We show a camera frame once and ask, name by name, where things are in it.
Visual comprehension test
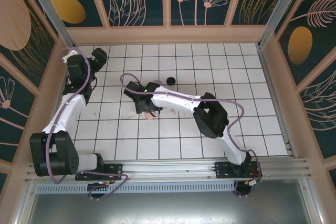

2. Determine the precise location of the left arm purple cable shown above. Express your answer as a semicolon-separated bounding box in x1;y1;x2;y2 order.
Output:
46;49;128;200

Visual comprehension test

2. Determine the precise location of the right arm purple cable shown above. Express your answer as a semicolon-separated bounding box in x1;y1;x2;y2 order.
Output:
120;73;263;197

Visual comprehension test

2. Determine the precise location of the aluminium side rail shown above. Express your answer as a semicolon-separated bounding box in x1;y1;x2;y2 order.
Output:
258;47;299;159

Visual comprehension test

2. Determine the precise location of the aluminium mounting rail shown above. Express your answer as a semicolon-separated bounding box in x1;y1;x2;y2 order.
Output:
25;157;312;183

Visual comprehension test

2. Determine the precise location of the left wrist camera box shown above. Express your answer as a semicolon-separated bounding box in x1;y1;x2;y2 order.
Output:
61;47;79;62

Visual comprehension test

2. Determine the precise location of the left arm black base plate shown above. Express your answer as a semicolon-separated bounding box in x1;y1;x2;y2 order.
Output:
75;163;124;182

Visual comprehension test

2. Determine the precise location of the slotted grey cable duct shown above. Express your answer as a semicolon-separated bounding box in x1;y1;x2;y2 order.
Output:
35;182;238;195

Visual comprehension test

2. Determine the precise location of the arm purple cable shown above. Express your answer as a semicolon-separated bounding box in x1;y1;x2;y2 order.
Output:
46;49;128;200
120;73;263;197

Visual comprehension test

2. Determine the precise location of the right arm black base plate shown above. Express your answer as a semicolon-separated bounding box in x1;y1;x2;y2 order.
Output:
214;161;263;180

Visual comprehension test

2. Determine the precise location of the aluminium corner post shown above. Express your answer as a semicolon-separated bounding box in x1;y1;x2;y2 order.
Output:
257;0;302;49
20;0;77;53

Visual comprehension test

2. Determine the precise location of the grey metal sheet panel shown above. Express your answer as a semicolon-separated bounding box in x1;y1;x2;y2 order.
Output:
15;179;329;224

